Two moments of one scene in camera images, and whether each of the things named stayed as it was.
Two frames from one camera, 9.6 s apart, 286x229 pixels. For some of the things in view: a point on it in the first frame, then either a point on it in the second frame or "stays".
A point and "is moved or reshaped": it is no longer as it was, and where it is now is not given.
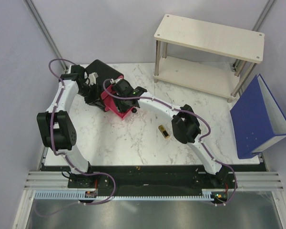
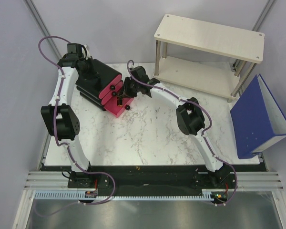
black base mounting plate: [152, 181] stays
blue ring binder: [259, 123] stays
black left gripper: [95, 88] to [94, 75]
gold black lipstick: [163, 131] is moved or reshaped
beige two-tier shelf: [217, 78] stays
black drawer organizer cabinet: [106, 74] stays
